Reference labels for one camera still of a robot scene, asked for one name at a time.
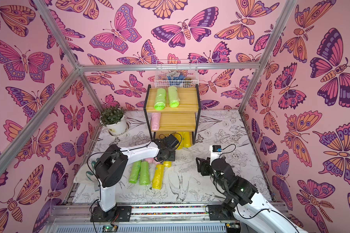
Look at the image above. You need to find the white green work glove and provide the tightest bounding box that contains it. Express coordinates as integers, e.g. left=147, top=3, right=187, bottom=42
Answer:
left=73, top=163, right=98, bottom=186

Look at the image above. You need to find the pink roll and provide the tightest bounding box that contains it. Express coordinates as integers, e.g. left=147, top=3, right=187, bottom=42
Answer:
left=145, top=158, right=154, bottom=164
left=151, top=113, right=161, bottom=131

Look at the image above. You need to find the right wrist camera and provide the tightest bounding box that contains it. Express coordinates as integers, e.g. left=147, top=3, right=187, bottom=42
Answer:
left=210, top=145, right=222, bottom=164

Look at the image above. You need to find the green roll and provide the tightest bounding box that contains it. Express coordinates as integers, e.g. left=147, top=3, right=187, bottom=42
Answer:
left=139, top=161, right=151, bottom=185
left=128, top=160, right=142, bottom=184
left=154, top=88, right=166, bottom=111
left=168, top=85, right=180, bottom=108

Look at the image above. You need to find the potted green plant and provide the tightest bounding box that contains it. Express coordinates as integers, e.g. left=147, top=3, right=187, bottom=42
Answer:
left=100, top=106, right=128, bottom=136

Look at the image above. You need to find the white wire basket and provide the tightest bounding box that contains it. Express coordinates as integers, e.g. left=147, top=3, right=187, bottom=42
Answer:
left=154, top=58, right=199, bottom=88

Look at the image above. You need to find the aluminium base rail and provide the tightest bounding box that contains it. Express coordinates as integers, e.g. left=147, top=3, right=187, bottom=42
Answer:
left=45, top=200, right=295, bottom=233

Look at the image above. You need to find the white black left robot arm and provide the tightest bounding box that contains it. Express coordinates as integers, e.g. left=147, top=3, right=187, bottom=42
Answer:
left=89, top=135, right=180, bottom=223

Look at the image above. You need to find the wooden three-tier shelf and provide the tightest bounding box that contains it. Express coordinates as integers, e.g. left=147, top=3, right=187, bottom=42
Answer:
left=143, top=84, right=201, bottom=144

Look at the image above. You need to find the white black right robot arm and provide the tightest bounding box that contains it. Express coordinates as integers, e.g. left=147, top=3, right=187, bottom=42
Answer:
left=195, top=157, right=306, bottom=233

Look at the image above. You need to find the yellow roll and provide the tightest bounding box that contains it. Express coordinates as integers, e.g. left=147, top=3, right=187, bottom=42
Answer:
left=163, top=161, right=172, bottom=168
left=152, top=164, right=164, bottom=190
left=175, top=132, right=183, bottom=150
left=183, top=132, right=192, bottom=148

